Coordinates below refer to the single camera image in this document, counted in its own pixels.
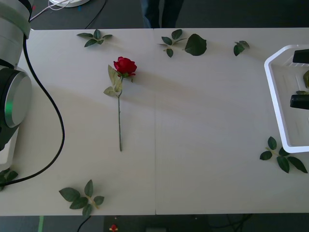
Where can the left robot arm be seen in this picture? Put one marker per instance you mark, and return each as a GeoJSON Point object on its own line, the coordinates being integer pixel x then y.
{"type": "Point", "coordinates": [14, 96]}

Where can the small red object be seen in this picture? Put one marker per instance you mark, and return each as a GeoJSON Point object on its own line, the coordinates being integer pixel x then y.
{"type": "Point", "coordinates": [113, 227]}

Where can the large single green leaf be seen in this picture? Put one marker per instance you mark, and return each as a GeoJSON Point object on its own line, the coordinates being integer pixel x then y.
{"type": "Point", "coordinates": [196, 45]}

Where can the shallow white box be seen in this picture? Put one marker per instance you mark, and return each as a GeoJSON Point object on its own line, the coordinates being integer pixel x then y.
{"type": "Point", "coordinates": [277, 101]}
{"type": "Point", "coordinates": [6, 158]}

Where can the person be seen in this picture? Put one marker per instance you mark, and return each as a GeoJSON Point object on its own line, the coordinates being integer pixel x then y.
{"type": "Point", "coordinates": [152, 14]}

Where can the green tape strip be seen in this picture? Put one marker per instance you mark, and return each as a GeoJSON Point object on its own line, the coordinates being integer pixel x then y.
{"type": "Point", "coordinates": [41, 223]}

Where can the white round base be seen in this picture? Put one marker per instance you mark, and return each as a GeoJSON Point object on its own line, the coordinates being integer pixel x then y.
{"type": "Point", "coordinates": [77, 2]}

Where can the red rose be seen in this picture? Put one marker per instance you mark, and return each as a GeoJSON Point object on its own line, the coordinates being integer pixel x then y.
{"type": "Point", "coordinates": [125, 65]}

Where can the small green leaf twig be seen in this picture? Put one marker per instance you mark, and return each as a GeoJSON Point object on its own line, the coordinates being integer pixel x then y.
{"type": "Point", "coordinates": [238, 50]}

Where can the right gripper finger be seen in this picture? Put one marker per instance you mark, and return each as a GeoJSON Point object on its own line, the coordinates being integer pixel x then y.
{"type": "Point", "coordinates": [301, 56]}
{"type": "Point", "coordinates": [300, 101]}

